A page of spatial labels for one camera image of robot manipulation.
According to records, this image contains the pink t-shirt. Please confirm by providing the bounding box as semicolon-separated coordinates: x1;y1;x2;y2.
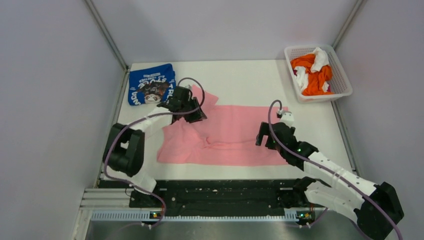
156;92;287;167

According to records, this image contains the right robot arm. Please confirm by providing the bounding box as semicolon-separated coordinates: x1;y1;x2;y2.
256;122;405;240

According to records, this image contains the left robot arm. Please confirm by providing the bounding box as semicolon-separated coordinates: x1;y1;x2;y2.
102;86;207;207

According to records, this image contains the folded blue graphic t-shirt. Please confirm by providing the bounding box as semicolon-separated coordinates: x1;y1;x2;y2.
128;63;177;106

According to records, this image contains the orange t-shirt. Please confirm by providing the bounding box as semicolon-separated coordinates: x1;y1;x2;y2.
290;53;333;96

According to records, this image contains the white plastic basket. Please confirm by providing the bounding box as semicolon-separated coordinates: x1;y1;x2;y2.
284;44;353;103

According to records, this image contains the white t-shirt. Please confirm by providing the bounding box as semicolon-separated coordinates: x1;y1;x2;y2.
310;47;330;73

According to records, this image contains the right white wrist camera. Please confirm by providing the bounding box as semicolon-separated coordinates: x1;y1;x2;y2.
277;109;294;128

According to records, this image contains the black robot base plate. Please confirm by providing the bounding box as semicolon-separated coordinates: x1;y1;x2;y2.
129;178;323;228

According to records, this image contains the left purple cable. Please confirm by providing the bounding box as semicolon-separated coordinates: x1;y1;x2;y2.
103;77;206;228

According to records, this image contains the purple cable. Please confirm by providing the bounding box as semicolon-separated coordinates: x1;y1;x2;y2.
103;77;206;228
267;99;404;240

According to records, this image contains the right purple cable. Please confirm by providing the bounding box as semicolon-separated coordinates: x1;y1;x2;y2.
267;99;404;240

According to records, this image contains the aluminium frame rail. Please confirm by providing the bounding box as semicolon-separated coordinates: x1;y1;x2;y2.
82;0;129;71

